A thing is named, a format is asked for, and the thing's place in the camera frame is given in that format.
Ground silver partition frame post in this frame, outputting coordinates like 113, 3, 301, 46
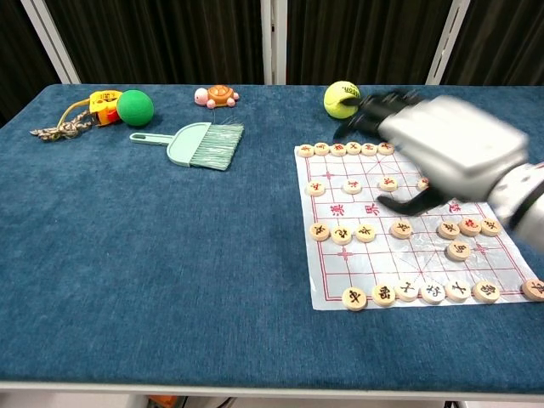
423, 0, 472, 85
20, 0, 82, 85
259, 0, 289, 85

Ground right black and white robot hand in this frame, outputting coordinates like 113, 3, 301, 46
333, 89, 530, 216

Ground braided rope toy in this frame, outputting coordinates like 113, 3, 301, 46
29, 98, 101, 141

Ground orange and pink turtle toy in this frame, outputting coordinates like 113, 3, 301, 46
194, 85, 241, 109

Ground mint green hand brush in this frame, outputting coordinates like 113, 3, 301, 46
129, 122, 246, 172

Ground yellow and orange toy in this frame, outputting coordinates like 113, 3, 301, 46
88, 89, 124, 128

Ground blue table mat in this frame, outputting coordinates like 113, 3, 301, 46
0, 83, 544, 384

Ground white chess board sheet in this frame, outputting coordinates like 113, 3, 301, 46
293, 143, 539, 312

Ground green foam ball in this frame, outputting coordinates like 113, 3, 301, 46
116, 89, 155, 128

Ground yellow tennis ball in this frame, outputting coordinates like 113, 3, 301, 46
323, 80, 362, 119

